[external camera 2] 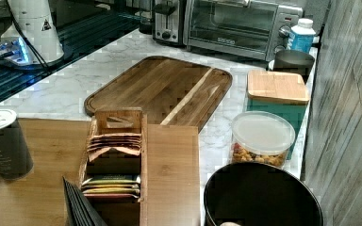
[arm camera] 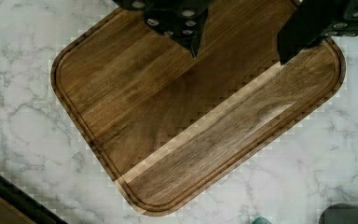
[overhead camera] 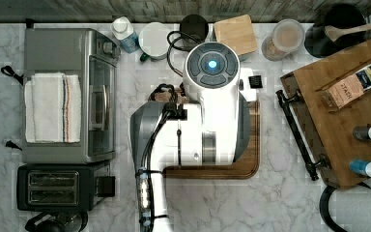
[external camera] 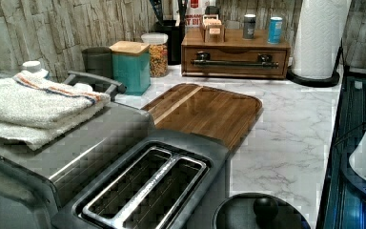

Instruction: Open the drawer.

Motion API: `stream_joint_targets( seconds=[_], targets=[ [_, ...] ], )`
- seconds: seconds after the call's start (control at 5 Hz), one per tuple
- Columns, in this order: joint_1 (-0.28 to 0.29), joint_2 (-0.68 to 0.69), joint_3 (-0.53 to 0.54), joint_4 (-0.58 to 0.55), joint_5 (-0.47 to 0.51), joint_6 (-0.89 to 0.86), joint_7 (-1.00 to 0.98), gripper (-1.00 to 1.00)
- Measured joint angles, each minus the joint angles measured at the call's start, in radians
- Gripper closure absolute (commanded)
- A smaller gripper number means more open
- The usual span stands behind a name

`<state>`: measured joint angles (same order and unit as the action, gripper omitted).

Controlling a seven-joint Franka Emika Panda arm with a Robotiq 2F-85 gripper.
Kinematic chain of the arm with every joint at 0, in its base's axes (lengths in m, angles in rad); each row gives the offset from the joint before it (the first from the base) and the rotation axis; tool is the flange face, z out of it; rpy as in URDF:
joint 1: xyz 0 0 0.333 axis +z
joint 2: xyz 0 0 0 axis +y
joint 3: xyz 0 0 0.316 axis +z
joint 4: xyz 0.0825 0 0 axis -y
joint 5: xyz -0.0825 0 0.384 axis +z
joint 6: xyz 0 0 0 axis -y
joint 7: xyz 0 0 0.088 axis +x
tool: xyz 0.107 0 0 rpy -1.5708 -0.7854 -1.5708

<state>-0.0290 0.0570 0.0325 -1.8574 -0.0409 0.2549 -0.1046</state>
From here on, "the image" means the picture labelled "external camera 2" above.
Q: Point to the wooden tea bag organizer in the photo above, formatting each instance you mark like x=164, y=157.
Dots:
x=118, y=211

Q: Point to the dark grey metal cup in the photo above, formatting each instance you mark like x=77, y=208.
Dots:
x=292, y=61

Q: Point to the green yellow tea bag stack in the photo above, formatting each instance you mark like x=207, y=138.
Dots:
x=112, y=185

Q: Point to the silver two-slot toaster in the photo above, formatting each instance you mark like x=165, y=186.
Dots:
x=169, y=16

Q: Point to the clear snack jar white lid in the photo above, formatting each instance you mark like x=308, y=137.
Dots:
x=261, y=137

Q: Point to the black round bin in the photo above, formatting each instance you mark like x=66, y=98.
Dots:
x=256, y=194

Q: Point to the pink tea bag stack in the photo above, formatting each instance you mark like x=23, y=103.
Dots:
x=129, y=143

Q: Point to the wooden drawer box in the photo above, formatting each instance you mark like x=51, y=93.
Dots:
x=173, y=188

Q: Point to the silver toaster oven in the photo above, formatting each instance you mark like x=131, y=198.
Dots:
x=246, y=28

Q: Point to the dark wooden cutting board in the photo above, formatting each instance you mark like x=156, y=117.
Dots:
x=169, y=91

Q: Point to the white blue plastic bottle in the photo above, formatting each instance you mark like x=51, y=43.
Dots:
x=301, y=36

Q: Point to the grey can with white lid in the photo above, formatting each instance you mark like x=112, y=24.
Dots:
x=15, y=160

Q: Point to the teal canister with bamboo lid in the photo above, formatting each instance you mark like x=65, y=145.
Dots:
x=282, y=94

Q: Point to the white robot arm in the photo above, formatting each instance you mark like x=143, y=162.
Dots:
x=33, y=33

